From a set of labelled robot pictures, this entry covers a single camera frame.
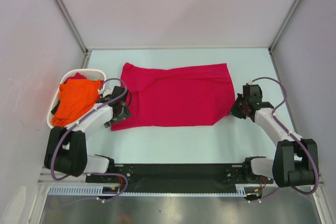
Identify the aluminium corner post left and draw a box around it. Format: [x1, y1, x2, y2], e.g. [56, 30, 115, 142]
[53, 0, 88, 56]

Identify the aluminium frame rail front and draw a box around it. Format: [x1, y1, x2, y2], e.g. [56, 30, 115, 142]
[37, 163, 324, 186]

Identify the crimson red t-shirt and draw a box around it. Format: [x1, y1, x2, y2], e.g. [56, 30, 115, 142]
[111, 63, 235, 131]

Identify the aluminium corner post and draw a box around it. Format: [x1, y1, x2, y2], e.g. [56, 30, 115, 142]
[53, 0, 88, 56]
[268, 0, 303, 54]

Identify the orange t-shirt in basket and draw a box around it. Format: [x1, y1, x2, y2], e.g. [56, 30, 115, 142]
[51, 79, 102, 126]

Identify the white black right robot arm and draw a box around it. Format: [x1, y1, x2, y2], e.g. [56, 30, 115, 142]
[230, 83, 319, 192]

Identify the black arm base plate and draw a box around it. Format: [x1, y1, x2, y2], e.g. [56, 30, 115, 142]
[86, 163, 274, 194]

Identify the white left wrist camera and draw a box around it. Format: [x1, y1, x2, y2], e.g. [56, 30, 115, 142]
[98, 88, 113, 98]

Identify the white plastic laundry basket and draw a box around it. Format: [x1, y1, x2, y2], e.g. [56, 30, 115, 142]
[47, 69, 107, 128]

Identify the black garment in basket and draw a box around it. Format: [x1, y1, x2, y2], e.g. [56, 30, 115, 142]
[51, 100, 60, 115]

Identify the white slotted cable duct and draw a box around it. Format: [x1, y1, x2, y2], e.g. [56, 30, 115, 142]
[49, 185, 120, 196]

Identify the dark red shirt in basket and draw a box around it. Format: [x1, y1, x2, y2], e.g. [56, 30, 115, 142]
[64, 72, 87, 84]

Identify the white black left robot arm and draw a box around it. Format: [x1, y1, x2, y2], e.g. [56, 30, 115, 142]
[44, 86, 131, 182]

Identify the aluminium corner post right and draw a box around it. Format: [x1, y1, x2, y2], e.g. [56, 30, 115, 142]
[268, 0, 303, 54]

